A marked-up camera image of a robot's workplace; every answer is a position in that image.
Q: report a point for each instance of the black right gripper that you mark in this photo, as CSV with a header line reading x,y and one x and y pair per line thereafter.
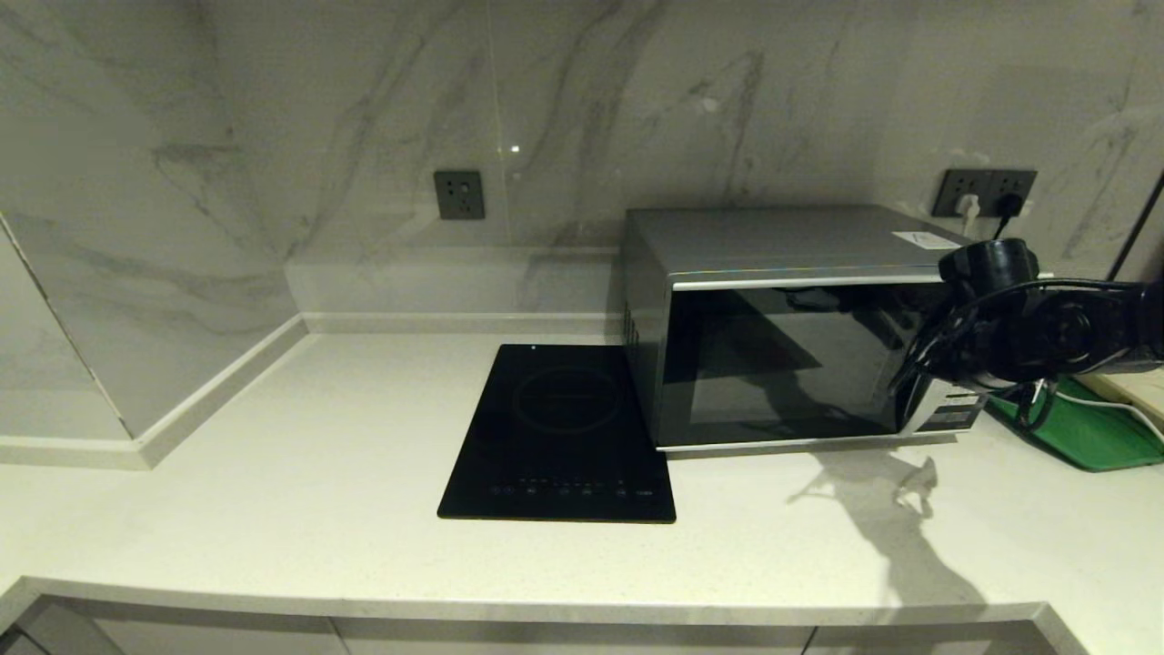
x,y
964,346

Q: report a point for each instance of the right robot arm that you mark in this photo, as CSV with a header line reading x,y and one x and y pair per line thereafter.
x,y
1091,327

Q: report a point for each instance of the white sheet of paper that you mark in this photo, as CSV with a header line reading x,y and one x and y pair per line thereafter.
x,y
928,240

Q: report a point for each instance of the silver Panasonic microwave oven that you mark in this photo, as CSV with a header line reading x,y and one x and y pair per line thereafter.
x,y
773,238

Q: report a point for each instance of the white power plug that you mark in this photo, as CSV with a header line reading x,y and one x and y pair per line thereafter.
x,y
968,207

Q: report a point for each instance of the black power plug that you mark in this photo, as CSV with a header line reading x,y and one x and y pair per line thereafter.
x,y
1009,204

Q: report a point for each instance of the green plastic tray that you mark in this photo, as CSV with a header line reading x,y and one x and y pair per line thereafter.
x,y
1091,437

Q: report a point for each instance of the black induction cooktop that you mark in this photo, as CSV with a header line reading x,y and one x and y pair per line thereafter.
x,y
546,437

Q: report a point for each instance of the angled cabinet corner panel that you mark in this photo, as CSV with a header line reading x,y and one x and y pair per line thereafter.
x,y
55,637

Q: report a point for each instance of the grey double wall socket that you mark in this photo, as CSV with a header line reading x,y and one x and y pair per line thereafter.
x,y
950,182

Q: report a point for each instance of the dark door frame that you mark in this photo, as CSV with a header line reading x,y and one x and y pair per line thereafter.
x,y
1137,227

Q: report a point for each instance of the grey single wall socket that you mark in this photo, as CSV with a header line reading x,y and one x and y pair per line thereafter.
x,y
459,195

